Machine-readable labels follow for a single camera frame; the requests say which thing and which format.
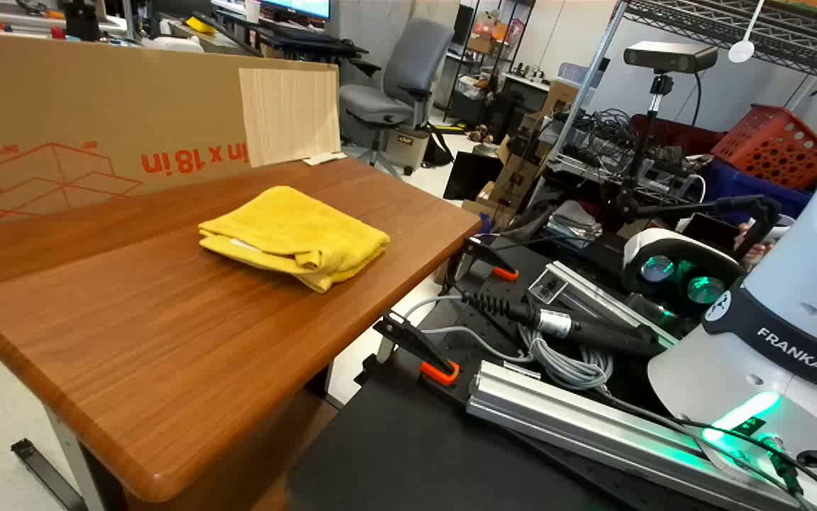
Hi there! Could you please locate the yellow towel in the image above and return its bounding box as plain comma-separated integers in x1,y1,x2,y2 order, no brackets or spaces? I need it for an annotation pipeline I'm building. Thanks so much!
194,184,393,296

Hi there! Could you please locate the black flat panel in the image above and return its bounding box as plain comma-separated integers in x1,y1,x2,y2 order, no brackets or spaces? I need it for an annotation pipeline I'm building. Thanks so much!
438,150,504,204

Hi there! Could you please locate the silver metal box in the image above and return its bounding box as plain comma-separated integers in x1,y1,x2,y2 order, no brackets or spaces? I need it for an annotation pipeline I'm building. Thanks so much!
524,259,681,350

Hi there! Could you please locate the grey office chair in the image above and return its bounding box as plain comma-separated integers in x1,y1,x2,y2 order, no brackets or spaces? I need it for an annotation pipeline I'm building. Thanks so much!
333,14,458,177

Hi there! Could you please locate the black rubber mat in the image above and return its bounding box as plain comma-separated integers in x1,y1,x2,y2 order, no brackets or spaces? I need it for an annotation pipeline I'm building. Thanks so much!
284,350,715,511

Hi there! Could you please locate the white headset with green lenses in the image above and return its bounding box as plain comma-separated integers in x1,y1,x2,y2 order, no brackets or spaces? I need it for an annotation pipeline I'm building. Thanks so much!
617,224,746,313

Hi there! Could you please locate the computer monitor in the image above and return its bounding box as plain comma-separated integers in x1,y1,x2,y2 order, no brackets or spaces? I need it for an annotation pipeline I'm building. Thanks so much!
258,0,338,29

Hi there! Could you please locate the dark red crate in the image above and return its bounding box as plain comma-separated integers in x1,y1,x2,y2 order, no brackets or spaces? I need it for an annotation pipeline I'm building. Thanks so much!
626,112,725,160

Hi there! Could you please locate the blue plastic bin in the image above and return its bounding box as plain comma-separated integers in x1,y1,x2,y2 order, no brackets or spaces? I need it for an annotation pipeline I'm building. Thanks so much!
704,157,814,222

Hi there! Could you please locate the large cardboard box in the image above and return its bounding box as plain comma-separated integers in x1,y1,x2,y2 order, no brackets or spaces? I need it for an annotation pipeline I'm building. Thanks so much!
0,31,342,237

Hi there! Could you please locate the red plastic basket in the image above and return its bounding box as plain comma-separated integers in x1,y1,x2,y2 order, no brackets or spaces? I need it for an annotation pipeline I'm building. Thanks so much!
709,103,817,193

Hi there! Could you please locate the white round hanging lamp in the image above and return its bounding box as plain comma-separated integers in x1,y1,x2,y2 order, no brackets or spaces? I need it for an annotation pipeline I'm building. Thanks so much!
725,0,767,69

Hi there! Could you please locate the grey metal table leg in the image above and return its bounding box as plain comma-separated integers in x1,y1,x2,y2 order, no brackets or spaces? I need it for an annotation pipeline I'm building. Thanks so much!
9,403,109,511

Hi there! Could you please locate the black clamp with orange handle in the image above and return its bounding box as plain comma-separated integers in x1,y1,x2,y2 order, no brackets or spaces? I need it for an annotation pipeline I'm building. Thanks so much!
463,238,524,286
370,310,465,391

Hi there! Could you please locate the black cable with metal connector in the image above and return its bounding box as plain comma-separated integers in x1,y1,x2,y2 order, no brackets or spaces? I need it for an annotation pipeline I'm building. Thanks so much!
463,286,660,361

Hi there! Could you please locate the coiled grey cable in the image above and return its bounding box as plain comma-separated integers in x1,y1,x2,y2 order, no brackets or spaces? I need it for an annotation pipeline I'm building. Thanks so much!
519,327,620,391

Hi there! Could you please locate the aluminium extrusion rail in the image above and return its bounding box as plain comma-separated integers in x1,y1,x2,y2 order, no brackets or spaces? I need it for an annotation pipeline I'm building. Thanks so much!
463,359,811,511

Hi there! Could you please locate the black camera on stand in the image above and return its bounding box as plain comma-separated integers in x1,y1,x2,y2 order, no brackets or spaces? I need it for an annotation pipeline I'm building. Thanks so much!
620,39,719,187

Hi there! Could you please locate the metal wire shelf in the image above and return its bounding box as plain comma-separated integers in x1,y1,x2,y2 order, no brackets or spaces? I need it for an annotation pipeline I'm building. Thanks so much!
545,0,817,177

